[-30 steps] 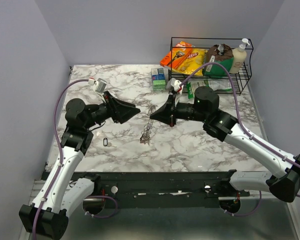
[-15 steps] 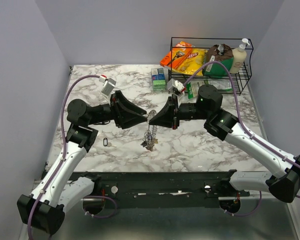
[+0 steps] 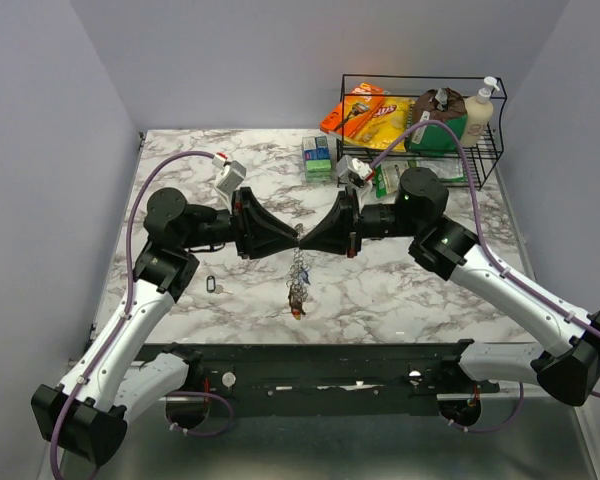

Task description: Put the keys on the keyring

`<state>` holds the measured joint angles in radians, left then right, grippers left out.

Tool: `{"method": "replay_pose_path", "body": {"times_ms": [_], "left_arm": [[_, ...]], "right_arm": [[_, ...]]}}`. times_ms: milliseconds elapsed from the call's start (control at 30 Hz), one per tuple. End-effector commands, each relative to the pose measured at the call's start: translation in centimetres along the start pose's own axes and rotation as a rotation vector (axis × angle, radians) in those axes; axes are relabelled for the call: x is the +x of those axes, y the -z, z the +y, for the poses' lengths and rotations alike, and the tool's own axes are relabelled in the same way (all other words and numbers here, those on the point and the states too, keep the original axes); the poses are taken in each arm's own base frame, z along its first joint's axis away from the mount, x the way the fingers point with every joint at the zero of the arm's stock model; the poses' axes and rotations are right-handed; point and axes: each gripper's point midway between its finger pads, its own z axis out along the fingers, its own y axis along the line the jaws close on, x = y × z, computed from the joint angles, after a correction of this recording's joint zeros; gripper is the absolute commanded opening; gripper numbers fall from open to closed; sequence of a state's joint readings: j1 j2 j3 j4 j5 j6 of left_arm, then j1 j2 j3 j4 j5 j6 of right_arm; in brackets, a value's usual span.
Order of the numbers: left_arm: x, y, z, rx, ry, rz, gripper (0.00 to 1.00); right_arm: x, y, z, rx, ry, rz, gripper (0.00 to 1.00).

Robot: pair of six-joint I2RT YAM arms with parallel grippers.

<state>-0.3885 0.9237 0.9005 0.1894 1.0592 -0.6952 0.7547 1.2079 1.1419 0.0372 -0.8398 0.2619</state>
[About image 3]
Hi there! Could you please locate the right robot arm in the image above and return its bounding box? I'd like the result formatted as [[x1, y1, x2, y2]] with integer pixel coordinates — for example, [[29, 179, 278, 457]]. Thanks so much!
[[300, 168, 600, 406]]

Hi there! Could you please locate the orange razor package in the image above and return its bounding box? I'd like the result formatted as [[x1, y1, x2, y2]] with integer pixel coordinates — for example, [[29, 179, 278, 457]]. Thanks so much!
[[319, 82, 386, 145]]

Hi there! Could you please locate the cream lotion pump bottle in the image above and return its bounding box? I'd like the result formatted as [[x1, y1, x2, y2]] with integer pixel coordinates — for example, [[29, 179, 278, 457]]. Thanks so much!
[[460, 76, 501, 148]]

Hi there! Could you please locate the green sponge pack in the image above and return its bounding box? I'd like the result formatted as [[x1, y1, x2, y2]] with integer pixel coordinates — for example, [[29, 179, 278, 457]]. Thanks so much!
[[302, 136, 332, 182]]

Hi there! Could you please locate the black wire rack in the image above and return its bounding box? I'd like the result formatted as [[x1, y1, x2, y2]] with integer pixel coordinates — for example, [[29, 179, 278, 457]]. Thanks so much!
[[340, 73, 508, 189]]

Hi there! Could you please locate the black key tag with key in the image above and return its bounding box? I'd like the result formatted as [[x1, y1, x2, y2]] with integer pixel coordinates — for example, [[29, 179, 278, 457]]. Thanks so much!
[[205, 275, 233, 295]]

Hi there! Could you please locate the black mounting base rail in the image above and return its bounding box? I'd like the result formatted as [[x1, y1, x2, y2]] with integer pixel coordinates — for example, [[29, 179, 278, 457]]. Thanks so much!
[[137, 340, 499, 418]]

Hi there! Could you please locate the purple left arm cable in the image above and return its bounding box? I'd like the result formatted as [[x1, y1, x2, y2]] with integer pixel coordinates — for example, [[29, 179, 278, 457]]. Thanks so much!
[[49, 151, 234, 480]]

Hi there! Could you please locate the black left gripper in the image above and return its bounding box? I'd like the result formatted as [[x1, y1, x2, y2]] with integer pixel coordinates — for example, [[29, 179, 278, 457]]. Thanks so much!
[[180, 186, 300, 260]]

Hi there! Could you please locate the brown green coffee bag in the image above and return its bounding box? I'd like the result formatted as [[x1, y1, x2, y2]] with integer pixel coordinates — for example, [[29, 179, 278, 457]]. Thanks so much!
[[406, 87, 467, 157]]

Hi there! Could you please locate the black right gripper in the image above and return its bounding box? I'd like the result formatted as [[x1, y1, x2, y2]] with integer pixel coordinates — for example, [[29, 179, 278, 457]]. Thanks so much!
[[300, 185, 422, 258]]

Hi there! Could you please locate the yellow chips bag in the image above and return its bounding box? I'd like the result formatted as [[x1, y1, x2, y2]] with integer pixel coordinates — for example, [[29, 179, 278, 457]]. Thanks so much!
[[352, 97, 415, 151]]

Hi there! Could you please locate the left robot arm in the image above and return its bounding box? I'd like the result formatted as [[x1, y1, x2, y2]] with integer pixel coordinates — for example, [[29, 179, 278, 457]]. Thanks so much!
[[31, 187, 298, 467]]

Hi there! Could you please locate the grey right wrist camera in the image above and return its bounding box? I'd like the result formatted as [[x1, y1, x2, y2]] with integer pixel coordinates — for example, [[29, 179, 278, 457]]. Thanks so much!
[[336, 155, 375, 189]]

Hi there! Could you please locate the green white snack bag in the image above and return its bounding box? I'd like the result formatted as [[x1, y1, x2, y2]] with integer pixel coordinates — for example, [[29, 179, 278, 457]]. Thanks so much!
[[372, 154, 467, 199]]

